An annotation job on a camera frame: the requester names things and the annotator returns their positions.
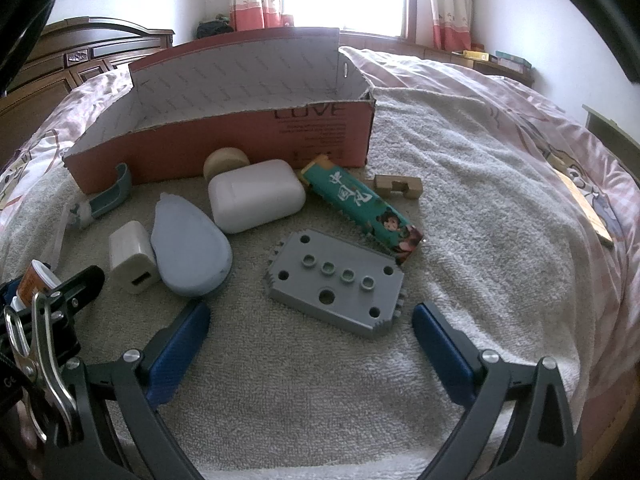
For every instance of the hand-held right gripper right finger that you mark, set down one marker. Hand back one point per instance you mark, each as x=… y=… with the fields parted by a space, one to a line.
x=445 y=355

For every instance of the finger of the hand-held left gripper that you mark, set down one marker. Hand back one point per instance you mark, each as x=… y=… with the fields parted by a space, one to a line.
x=75 y=285
x=9 y=292

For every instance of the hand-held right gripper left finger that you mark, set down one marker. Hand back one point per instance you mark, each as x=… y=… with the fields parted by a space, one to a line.
x=177 y=355

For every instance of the orange and white tube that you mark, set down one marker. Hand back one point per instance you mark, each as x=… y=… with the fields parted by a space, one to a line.
x=32 y=280

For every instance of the white plug charger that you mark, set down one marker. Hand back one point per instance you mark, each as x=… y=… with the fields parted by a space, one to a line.
x=130 y=250

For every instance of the blue plastic hook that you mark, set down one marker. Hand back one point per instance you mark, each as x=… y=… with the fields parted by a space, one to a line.
x=107 y=197

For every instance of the grey perforated plate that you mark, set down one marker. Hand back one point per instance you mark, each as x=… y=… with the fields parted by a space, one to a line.
x=350 y=305

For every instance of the green snack packet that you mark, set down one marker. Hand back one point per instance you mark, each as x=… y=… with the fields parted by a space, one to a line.
x=360 y=205

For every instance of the white plastic case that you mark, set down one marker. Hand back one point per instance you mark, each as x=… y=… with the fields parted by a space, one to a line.
x=255 y=195

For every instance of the wooden puzzle piece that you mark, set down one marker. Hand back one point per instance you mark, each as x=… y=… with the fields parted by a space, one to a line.
x=385 y=181

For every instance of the red cardboard box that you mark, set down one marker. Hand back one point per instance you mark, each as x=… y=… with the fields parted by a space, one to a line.
x=200 y=145

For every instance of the round wooden block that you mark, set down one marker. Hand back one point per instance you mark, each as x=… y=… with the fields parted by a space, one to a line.
x=225 y=160

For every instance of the metal spring clip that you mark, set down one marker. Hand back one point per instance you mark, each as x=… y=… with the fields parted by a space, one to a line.
x=41 y=332

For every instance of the white terry towel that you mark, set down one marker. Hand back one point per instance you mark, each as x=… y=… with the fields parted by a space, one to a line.
x=500 y=260

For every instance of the dark wooden headboard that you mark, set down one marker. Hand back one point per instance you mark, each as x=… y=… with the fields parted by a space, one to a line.
x=40 y=75

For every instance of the pink printed blanket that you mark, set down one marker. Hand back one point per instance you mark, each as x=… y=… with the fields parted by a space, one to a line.
x=500 y=85

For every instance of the olive flat panel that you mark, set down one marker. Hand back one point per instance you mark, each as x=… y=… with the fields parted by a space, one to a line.
x=615 y=127

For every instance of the dark bag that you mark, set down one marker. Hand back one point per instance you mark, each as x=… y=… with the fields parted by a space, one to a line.
x=215 y=29

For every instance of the yellow flat box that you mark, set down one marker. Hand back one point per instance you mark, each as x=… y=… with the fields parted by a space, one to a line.
x=477 y=54

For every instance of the books on window ledge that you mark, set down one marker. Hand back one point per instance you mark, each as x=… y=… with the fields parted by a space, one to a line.
x=512 y=59

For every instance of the wooden window bench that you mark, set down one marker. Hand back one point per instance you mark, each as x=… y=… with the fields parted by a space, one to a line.
x=400 y=42

